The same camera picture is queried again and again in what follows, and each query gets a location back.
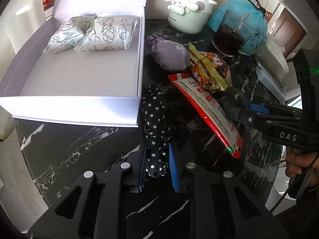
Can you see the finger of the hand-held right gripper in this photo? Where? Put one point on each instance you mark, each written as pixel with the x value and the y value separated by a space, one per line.
pixel 259 108
pixel 249 118

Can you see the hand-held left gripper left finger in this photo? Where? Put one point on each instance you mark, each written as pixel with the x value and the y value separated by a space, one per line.
pixel 141 176

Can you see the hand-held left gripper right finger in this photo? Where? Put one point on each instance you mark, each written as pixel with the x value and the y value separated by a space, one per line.
pixel 173 171

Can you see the red silver snack packet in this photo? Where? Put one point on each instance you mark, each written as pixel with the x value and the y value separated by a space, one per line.
pixel 206 104

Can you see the black lace scrunchie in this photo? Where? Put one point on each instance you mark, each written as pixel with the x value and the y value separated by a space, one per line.
pixel 177 114

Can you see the orange snack packet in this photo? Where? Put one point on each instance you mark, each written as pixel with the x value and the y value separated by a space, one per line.
pixel 209 67

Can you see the white cardboard box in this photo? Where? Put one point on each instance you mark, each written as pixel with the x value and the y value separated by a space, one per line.
pixel 74 79

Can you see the person's right hand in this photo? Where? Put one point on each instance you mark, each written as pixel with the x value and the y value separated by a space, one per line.
pixel 299 159

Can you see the white rectangular device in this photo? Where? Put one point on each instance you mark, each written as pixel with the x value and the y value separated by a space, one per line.
pixel 270 86

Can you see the white tissue pack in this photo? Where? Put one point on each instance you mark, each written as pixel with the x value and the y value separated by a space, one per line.
pixel 271 57

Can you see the glass cup with dark drink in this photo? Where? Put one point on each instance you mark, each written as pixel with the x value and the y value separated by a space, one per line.
pixel 226 42

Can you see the brown door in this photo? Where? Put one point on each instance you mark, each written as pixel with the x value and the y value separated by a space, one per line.
pixel 289 31

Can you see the wooden stick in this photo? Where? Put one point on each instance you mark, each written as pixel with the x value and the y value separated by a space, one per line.
pixel 241 23

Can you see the red paper bag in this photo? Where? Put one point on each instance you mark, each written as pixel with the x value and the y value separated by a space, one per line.
pixel 268 16

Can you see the blue plastic bag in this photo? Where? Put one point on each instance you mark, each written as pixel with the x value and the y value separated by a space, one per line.
pixel 239 7

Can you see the white cartoon kettle bottle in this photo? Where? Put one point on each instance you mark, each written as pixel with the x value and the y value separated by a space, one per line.
pixel 189 17

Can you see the white leaf patterned cloth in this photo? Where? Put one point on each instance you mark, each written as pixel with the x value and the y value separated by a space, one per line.
pixel 15 179

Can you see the printed paper wrapped packet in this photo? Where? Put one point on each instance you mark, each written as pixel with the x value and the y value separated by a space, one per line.
pixel 64 36
pixel 112 33

